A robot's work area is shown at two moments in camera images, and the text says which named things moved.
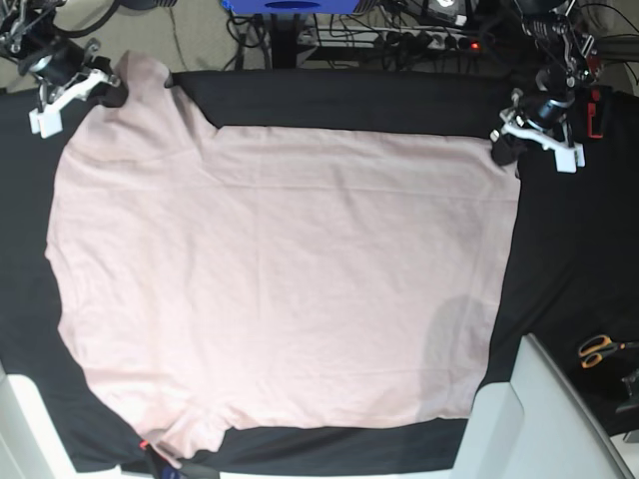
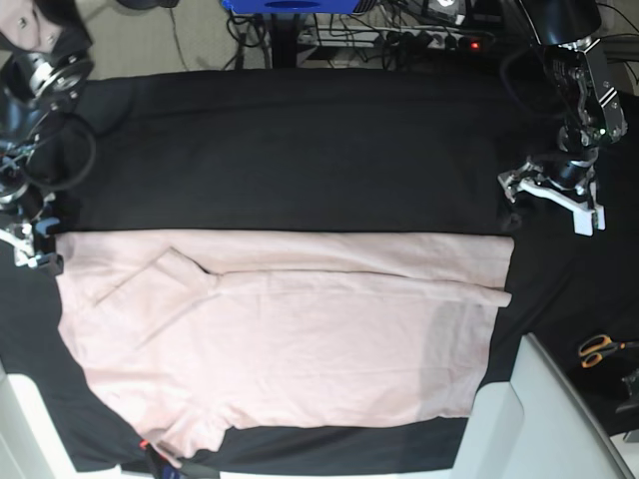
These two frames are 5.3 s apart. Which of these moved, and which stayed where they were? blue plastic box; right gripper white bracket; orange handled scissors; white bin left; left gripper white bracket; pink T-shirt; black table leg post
Moved: left gripper white bracket; right gripper white bracket; pink T-shirt
Stayed: orange handled scissors; blue plastic box; white bin left; black table leg post
